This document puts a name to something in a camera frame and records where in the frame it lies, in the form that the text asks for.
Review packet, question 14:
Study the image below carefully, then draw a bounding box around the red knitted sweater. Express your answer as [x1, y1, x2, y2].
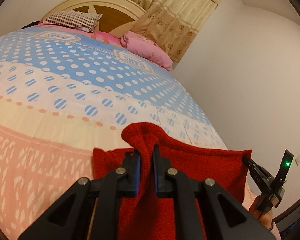
[93, 122, 252, 239]

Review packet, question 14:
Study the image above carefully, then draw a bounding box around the right hand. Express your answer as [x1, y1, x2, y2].
[249, 196, 273, 231]

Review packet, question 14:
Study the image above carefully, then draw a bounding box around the polka dot bed quilt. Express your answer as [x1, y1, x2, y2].
[0, 25, 225, 239]

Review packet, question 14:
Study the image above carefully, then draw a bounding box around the pink folded blanket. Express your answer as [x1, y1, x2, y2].
[120, 31, 173, 70]

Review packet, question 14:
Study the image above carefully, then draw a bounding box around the striped pillow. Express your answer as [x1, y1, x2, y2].
[43, 10, 103, 33]

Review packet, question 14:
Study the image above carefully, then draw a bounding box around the cream wooden headboard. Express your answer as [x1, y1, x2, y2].
[43, 0, 145, 37]

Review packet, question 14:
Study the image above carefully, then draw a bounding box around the beige patterned curtain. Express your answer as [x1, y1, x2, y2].
[130, 0, 222, 62]

